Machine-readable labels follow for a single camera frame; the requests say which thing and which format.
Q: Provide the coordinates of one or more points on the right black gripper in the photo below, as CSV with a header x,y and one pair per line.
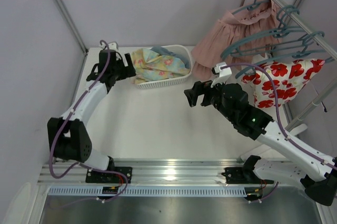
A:
x,y
206,93

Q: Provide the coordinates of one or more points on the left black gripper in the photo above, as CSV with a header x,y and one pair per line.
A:
x,y
125,67

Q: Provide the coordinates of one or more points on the pastel floral skirt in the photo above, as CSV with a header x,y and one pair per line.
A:
x,y
151,66

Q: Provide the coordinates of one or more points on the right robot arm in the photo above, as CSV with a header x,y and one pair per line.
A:
x,y
307,169

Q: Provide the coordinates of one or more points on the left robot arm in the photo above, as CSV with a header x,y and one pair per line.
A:
x,y
67,135

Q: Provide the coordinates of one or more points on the pink ruffled skirt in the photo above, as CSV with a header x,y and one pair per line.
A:
x,y
233,26

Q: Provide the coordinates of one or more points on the red poppy skirt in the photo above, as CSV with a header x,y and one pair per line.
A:
x,y
287,80

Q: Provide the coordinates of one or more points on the teal empty hanger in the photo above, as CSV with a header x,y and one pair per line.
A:
x,y
284,40

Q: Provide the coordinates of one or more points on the white plastic basket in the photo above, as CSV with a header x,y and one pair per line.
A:
x,y
166,82

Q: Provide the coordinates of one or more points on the blue grey cloth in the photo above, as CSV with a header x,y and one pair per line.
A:
x,y
176,51

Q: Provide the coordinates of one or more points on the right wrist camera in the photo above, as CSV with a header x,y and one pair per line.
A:
x,y
222,73

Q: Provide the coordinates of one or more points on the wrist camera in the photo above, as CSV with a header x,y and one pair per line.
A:
x,y
222,73
113,46

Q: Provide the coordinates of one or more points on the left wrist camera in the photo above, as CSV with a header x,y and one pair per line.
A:
x,y
113,46

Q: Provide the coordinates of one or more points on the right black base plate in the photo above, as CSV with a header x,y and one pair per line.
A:
x,y
239,175

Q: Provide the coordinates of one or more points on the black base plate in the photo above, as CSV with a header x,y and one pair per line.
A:
x,y
239,175
95,177

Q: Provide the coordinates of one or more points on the aluminium mounting rail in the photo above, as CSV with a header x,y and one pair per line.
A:
x,y
172,172

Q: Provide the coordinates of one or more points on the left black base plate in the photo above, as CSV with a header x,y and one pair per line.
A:
x,y
95,177

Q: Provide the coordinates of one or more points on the white slotted cable duct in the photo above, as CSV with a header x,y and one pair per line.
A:
x,y
151,191

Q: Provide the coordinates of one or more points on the metal clothes rail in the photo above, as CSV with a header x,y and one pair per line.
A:
x,y
295,17

